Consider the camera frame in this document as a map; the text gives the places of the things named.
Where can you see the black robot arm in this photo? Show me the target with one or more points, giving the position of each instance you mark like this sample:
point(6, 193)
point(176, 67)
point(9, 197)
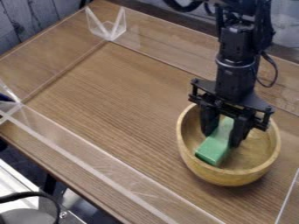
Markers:
point(244, 32)

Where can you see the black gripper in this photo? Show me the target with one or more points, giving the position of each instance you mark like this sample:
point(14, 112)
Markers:
point(229, 96)

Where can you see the clear acrylic front barrier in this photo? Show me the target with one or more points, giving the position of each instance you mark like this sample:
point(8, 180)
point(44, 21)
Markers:
point(112, 184)

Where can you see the green rectangular block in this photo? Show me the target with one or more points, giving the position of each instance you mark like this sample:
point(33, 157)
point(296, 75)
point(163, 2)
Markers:
point(213, 148)

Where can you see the brown wooden bowl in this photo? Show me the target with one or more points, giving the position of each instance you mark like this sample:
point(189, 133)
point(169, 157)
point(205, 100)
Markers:
point(247, 163)

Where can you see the grey metal base plate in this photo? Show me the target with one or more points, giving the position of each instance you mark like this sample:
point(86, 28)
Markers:
point(66, 216)

